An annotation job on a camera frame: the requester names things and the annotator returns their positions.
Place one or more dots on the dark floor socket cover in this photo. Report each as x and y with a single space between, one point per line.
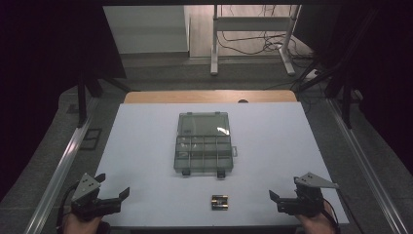
91 139

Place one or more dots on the aluminium rail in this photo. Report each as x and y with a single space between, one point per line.
367 169
61 169

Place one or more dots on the wooden table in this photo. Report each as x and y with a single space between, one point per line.
195 96

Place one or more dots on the person's right hand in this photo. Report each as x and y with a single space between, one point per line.
316 225

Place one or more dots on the person's left hand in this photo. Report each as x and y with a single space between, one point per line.
78 226

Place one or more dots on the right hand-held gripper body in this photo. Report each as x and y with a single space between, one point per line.
307 201

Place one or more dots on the white metal desk frame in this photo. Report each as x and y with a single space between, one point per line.
250 23

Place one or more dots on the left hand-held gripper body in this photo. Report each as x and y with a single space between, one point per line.
85 191

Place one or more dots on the white power strip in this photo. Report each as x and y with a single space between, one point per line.
312 74

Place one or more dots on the black metal stand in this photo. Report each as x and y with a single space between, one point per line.
346 97
82 100

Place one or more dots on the white cabinet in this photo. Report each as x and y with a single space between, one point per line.
149 31

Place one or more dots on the black and gold battery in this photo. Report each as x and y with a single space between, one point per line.
219 198
219 206

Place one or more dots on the clear compartment storage box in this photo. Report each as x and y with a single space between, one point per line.
203 152

